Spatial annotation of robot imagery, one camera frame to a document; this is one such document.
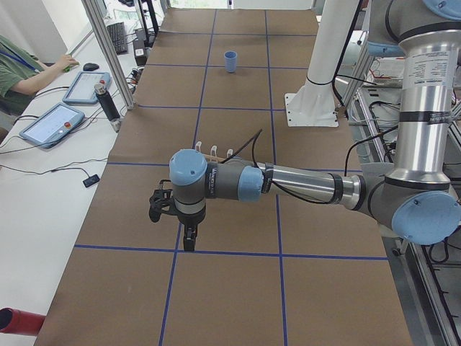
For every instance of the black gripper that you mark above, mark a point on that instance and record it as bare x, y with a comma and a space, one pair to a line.
190, 221

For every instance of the blue plastic cup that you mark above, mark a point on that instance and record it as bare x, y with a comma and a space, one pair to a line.
230, 61

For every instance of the person's forearm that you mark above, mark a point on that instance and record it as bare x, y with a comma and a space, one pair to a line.
35, 83

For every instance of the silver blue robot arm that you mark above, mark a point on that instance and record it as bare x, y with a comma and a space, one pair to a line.
413, 198

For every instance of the person's hand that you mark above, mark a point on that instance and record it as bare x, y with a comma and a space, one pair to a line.
64, 63

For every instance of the small black device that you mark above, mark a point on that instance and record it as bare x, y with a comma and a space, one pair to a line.
91, 180

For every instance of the black water bottle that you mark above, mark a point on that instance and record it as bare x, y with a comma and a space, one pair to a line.
106, 102

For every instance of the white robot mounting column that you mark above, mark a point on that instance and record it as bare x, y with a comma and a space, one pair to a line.
314, 103

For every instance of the far blue teach pendant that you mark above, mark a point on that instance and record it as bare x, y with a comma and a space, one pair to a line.
81, 90

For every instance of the blue teach pendant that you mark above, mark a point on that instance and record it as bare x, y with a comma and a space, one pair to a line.
81, 90
51, 127

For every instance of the near blue teach pendant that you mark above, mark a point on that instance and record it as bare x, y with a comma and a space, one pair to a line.
51, 127

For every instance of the black computer mouse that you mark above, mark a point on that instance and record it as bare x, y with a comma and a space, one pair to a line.
90, 67

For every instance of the red cylinder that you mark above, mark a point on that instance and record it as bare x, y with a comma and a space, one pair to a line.
14, 321

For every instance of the black keyboard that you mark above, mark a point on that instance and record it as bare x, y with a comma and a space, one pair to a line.
118, 37

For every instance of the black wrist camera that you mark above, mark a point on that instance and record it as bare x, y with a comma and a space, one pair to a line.
161, 202

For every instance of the white wire cup holder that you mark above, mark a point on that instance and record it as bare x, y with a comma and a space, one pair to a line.
213, 155

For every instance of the aluminium frame post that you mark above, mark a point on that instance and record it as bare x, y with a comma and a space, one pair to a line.
99, 28

